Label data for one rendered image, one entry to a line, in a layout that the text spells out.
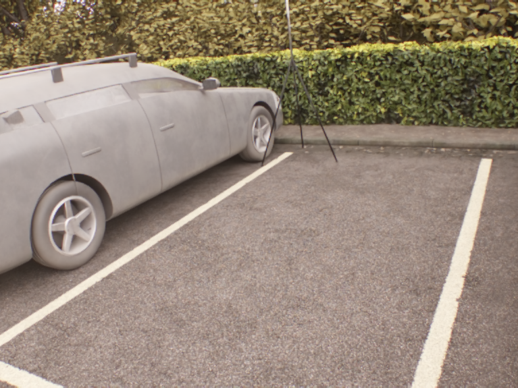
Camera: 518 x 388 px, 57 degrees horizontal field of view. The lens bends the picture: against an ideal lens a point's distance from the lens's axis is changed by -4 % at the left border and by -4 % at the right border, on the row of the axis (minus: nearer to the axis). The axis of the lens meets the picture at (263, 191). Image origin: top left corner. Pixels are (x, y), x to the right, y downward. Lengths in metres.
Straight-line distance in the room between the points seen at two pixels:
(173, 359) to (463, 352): 1.45
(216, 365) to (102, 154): 2.01
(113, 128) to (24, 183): 0.91
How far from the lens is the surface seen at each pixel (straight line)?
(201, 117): 4.91
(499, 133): 6.44
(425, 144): 6.16
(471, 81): 6.69
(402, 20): 8.75
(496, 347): 2.69
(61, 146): 3.75
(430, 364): 2.53
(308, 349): 2.62
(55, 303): 3.53
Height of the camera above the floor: 1.57
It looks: 19 degrees down
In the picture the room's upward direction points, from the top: 6 degrees counter-clockwise
